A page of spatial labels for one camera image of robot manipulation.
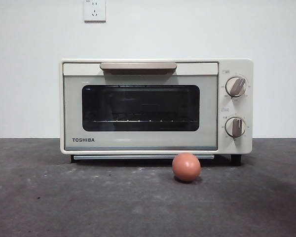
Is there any beige oven door handle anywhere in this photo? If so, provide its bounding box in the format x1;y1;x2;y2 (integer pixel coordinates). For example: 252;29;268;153
100;62;178;75

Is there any brown egg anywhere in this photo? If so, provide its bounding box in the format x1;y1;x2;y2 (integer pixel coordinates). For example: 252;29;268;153
172;153;202;183

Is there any glass-window oven door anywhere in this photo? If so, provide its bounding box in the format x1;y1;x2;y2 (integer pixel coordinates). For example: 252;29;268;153
63;62;219;151

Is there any silver crumb tray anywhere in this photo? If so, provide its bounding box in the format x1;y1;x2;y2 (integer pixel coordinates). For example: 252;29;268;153
73;155;215;160

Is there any cream timer knob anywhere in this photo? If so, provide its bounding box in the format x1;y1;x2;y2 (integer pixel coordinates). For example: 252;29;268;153
224;118;247;138

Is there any cream temperature knob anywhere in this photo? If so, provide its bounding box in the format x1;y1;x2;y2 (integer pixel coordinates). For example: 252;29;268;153
225;77;247;97

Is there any cream Toshiba toaster oven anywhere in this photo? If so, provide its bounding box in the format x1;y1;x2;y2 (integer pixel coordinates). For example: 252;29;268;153
59;58;254;165

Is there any metal wire oven rack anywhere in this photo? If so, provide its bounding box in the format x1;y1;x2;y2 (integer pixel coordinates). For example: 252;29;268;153
92;118;199;123

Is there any white wall socket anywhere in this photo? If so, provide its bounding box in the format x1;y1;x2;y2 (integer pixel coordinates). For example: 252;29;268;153
84;0;107;23

